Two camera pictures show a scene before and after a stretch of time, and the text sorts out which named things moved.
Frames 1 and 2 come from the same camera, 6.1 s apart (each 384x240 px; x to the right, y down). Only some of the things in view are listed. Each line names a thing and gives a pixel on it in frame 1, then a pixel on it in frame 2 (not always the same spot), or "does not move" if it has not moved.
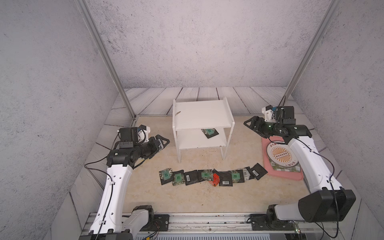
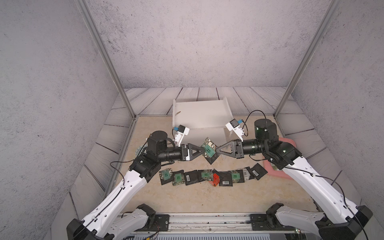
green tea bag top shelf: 207,174 does not move
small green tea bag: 235,176 does not move
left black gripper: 156,148 → 184,152
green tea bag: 166,176 does not move
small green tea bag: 210,132 → 209,148
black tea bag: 226,178 does not move
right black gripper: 257,129 → 236,146
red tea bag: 216,180 does not move
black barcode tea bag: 191,177 does not move
